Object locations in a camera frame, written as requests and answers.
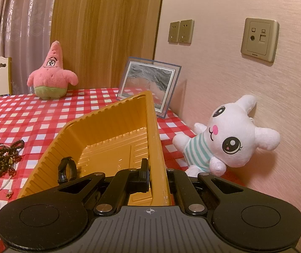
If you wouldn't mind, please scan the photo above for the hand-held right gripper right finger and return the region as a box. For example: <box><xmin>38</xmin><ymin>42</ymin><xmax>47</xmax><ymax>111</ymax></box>
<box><xmin>165</xmin><ymin>167</ymin><xmax>248</xmax><ymax>215</ymax></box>

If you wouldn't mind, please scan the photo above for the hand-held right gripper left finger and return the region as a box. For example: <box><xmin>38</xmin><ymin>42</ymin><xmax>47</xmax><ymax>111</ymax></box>
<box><xmin>52</xmin><ymin>159</ymin><xmax>151</xmax><ymax>216</ymax></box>

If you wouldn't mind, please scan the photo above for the yellow plastic tray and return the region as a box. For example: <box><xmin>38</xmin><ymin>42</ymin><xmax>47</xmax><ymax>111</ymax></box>
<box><xmin>17</xmin><ymin>90</ymin><xmax>172</xmax><ymax>207</ymax></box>

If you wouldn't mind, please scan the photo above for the dark bead bracelet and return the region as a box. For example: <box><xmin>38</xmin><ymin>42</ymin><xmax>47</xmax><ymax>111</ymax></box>
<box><xmin>4</xmin><ymin>139</ymin><xmax>25</xmax><ymax>164</ymax></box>

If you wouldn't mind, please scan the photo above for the white bunny plush toy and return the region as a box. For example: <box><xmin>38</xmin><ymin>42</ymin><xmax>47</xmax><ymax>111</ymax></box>
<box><xmin>172</xmin><ymin>94</ymin><xmax>281</xmax><ymax>178</ymax></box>

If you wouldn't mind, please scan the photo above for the pink starfish plush toy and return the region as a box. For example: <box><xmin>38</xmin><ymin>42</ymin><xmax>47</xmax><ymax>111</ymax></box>
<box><xmin>27</xmin><ymin>40</ymin><xmax>79</xmax><ymax>101</ymax></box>

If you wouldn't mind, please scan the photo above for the red checkered tablecloth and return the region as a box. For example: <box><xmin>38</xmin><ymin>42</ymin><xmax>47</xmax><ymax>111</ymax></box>
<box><xmin>0</xmin><ymin>87</ymin><xmax>246</xmax><ymax>245</ymax></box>

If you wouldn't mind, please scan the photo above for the wooden door panel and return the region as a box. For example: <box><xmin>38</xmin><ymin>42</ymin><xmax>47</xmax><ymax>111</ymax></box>
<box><xmin>50</xmin><ymin>0</ymin><xmax>166</xmax><ymax>90</ymax></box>

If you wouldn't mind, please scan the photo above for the sheer grey curtain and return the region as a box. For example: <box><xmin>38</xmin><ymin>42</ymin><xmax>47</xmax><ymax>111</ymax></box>
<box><xmin>0</xmin><ymin>0</ymin><xmax>59</xmax><ymax>106</ymax></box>

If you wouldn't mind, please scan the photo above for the clear sand art frame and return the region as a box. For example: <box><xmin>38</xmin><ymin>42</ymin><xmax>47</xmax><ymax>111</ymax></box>
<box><xmin>116</xmin><ymin>56</ymin><xmax>182</xmax><ymax>119</ymax></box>

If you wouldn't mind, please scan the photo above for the gold data wall socket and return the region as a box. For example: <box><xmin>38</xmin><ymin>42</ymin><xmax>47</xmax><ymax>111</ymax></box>
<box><xmin>240</xmin><ymin>17</ymin><xmax>280</xmax><ymax>63</ymax></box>

